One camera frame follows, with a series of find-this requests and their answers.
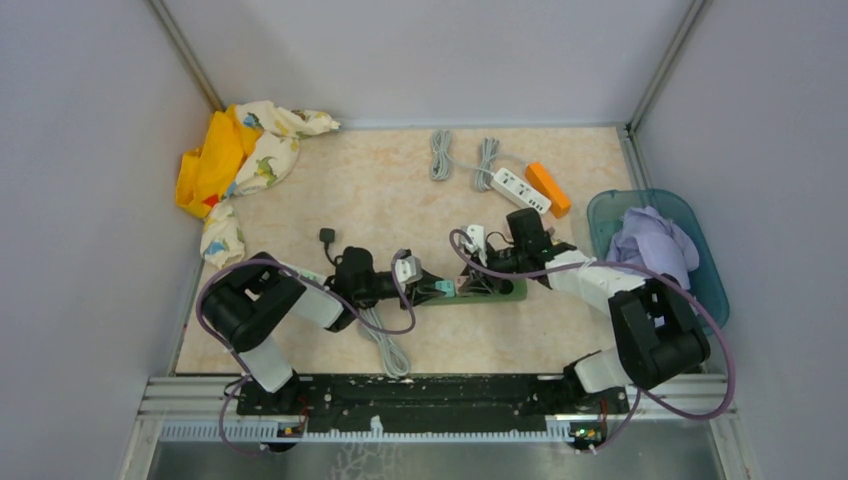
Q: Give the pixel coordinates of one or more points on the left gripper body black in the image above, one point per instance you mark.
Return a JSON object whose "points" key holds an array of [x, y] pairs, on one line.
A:
{"points": [[410, 292]]}

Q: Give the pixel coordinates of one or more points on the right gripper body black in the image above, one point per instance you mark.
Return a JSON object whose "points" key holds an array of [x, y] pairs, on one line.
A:
{"points": [[506, 259]]}

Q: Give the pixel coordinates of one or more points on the teal plug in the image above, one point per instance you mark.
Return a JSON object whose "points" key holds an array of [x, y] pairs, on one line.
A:
{"points": [[446, 287]]}

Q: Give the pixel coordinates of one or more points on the green long power strip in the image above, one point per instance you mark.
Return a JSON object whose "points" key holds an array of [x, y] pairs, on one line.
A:
{"points": [[501, 291]]}

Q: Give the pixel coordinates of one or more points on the orange power strip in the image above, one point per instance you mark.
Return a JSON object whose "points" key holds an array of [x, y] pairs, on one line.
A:
{"points": [[541, 180]]}

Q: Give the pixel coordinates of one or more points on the white usb power strip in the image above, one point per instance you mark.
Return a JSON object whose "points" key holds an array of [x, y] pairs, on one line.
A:
{"points": [[519, 192]]}

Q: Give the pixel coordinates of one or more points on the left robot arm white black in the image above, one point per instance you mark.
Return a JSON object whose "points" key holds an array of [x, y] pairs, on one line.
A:
{"points": [[244, 303]]}

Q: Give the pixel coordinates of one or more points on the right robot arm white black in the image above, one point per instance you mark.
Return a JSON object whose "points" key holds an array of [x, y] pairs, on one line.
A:
{"points": [[656, 333]]}

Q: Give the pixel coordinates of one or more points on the black plug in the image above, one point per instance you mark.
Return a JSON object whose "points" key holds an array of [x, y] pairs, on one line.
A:
{"points": [[327, 235]]}

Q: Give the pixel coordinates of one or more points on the small white green-plug strip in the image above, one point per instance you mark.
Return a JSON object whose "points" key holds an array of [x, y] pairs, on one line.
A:
{"points": [[308, 273]]}

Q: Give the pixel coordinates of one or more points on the teal plastic bin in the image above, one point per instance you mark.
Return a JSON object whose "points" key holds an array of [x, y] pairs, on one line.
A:
{"points": [[604, 214]]}

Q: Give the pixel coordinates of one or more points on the purple cloth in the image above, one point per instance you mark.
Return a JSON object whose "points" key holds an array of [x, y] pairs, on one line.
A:
{"points": [[648, 239]]}

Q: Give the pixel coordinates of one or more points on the yellow dinosaur cloth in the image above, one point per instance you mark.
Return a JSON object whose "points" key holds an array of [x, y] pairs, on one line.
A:
{"points": [[248, 148]]}

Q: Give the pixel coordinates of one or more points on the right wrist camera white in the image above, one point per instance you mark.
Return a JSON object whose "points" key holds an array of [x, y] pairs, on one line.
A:
{"points": [[474, 243]]}

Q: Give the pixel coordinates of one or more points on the grey coiled cable small strip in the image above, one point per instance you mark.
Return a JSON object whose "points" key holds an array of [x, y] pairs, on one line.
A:
{"points": [[395, 363]]}

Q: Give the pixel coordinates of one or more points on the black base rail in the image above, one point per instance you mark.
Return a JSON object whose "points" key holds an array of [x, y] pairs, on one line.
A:
{"points": [[495, 403]]}

